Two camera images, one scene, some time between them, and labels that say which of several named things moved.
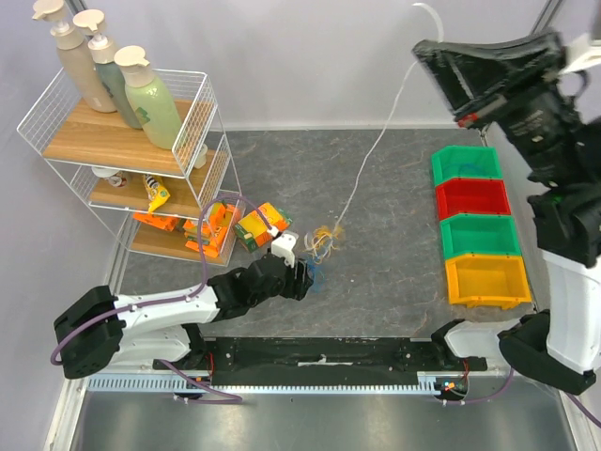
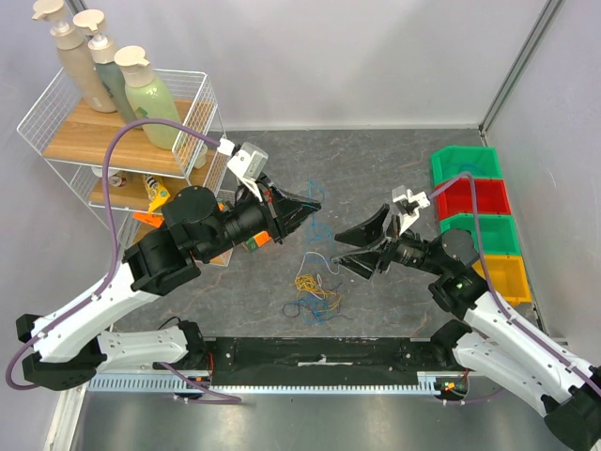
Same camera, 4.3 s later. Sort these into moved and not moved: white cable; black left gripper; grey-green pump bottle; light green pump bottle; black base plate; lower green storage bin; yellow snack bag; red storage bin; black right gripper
Moved: black right gripper; black left gripper; white cable
Not moved: grey-green pump bottle; light green pump bottle; lower green storage bin; yellow snack bag; black base plate; red storage bin
